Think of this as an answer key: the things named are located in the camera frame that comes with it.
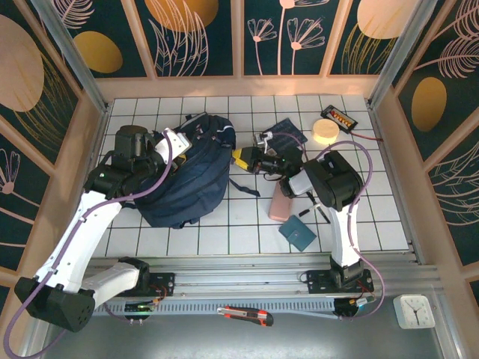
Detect navy blue backpack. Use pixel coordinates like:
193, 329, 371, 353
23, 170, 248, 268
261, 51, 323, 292
132, 111, 262, 230

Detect navy blue notebook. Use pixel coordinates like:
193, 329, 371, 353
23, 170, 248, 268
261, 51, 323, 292
266, 117, 309, 160

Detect pink pencil case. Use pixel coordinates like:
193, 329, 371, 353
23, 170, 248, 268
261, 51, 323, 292
268, 181, 296, 221

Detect teal wallet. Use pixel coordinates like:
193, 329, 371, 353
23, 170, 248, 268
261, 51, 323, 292
278, 215, 318, 252

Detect cream round disc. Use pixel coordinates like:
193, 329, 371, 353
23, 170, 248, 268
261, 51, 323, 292
312, 118, 341, 145

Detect black pen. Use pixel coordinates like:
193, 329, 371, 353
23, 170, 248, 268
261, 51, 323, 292
306, 191, 332, 224

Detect black box orange cells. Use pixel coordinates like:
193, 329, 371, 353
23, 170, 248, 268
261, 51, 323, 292
320, 105, 359, 129

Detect red black utility knife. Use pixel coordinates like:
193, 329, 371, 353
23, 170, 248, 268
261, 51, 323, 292
216, 305, 275, 328

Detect small circuit board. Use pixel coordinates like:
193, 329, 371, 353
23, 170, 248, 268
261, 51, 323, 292
334, 297, 376, 322
123, 301, 160, 323

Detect white square clock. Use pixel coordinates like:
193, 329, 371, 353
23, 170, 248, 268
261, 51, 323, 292
392, 294, 437, 330

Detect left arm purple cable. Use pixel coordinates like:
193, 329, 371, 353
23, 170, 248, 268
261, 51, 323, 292
2, 130, 175, 359

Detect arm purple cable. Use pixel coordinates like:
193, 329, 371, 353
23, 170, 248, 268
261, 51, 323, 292
2, 130, 175, 359
267, 131, 386, 322

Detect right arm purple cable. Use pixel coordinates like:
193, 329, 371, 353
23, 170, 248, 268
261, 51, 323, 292
267, 131, 386, 322

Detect thin red wire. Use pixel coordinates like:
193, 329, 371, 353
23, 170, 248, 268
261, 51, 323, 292
351, 129, 385, 144

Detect aluminium frame post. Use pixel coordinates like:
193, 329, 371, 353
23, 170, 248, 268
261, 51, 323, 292
366, 0, 439, 109
31, 0, 113, 115

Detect aluminium mounting rail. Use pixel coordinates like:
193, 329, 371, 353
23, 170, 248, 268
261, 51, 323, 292
84, 251, 441, 300

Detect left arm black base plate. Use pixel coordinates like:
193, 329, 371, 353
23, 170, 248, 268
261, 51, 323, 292
147, 271, 177, 298

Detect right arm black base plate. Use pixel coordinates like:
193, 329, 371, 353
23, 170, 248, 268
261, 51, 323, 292
305, 269, 375, 297

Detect grey slotted cable duct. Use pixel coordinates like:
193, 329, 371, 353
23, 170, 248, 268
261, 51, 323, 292
93, 298, 338, 317

